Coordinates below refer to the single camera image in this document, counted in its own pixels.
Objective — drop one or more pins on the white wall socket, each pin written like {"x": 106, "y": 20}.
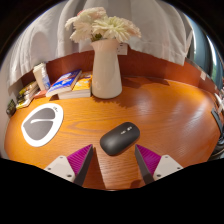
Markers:
{"x": 123, "y": 49}
{"x": 203, "y": 75}

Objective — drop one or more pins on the black remote control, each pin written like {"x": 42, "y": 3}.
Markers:
{"x": 217, "y": 120}

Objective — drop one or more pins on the dark green can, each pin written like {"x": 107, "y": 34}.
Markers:
{"x": 11, "y": 108}

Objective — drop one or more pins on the blue book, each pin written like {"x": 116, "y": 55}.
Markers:
{"x": 63, "y": 83}

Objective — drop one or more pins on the white curtain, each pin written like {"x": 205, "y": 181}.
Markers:
{"x": 160, "y": 30}

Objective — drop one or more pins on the cream lidded tumbler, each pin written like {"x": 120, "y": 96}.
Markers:
{"x": 37, "y": 75}

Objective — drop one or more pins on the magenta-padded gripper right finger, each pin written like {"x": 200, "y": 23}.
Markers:
{"x": 163, "y": 165}

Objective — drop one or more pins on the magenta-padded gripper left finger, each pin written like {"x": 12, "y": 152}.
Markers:
{"x": 63, "y": 166}

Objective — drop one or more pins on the black computer mouse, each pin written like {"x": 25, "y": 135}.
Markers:
{"x": 118, "y": 140}

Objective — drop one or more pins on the yellow and white book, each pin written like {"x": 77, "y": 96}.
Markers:
{"x": 24, "y": 102}

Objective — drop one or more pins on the white ceramic vase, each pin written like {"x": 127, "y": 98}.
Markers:
{"x": 106, "y": 73}

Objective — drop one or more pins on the white flower bouquet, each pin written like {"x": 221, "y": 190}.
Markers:
{"x": 110, "y": 26}

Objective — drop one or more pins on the dark window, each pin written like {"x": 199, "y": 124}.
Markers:
{"x": 203, "y": 46}

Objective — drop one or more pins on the white and grey mouse pad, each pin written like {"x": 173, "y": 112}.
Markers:
{"x": 40, "y": 126}

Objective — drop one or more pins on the yellow and black book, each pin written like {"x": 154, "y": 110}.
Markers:
{"x": 28, "y": 88}

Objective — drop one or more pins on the orange-yellow book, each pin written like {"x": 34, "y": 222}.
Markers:
{"x": 83, "y": 86}

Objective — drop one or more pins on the red-brown book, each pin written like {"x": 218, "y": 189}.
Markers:
{"x": 40, "y": 94}

